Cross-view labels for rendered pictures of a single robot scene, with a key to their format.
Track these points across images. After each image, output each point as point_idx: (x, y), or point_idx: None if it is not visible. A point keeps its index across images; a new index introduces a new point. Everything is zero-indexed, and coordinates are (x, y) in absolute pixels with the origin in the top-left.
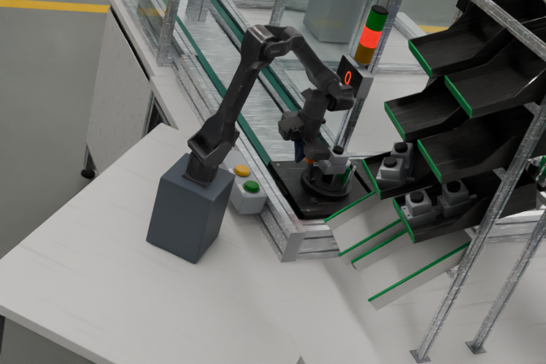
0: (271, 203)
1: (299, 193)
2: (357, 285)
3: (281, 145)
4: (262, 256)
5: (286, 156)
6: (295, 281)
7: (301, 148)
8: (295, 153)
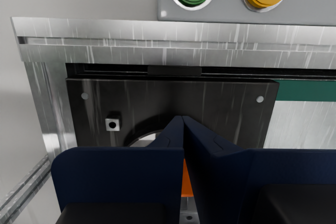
0: (130, 20)
1: (147, 102)
2: (23, 122)
3: (326, 145)
4: None
5: (297, 140)
6: None
7: (52, 165)
8: (195, 126)
